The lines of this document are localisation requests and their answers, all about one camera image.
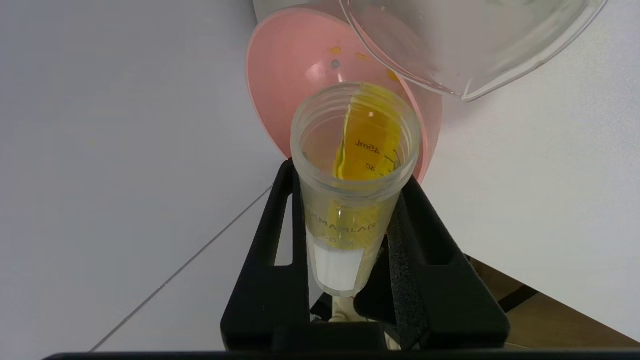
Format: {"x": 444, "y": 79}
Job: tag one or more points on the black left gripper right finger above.
{"x": 450, "y": 305}

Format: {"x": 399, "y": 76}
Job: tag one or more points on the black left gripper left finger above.
{"x": 265, "y": 300}

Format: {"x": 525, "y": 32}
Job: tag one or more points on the test tube with yellow pigment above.
{"x": 340, "y": 265}

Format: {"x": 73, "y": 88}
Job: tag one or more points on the clear glass beaker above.
{"x": 475, "y": 45}

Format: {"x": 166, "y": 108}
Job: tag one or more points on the beige cloth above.
{"x": 342, "y": 315}

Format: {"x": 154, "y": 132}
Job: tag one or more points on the pink bowl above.
{"x": 290, "y": 75}

